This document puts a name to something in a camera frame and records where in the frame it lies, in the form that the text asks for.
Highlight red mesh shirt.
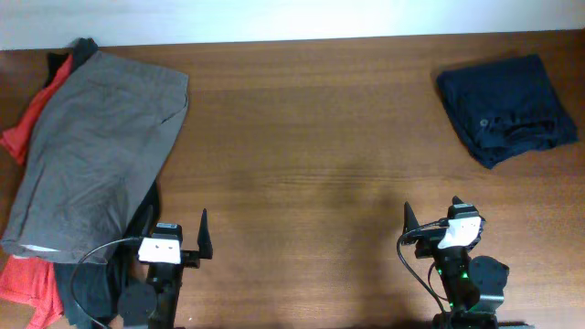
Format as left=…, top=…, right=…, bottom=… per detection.
left=1, top=54, right=73, bottom=329

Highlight black t-shirt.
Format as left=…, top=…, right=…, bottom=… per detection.
left=47, top=38, right=160, bottom=328

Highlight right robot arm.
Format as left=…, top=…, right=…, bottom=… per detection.
left=397, top=196, right=509, bottom=328

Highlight grey shorts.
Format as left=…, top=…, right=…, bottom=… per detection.
left=1, top=52, right=188, bottom=263

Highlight folded navy garment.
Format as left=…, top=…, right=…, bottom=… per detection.
left=436, top=54, right=578, bottom=169

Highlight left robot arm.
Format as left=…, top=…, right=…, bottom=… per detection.
left=117, top=210, right=213, bottom=329

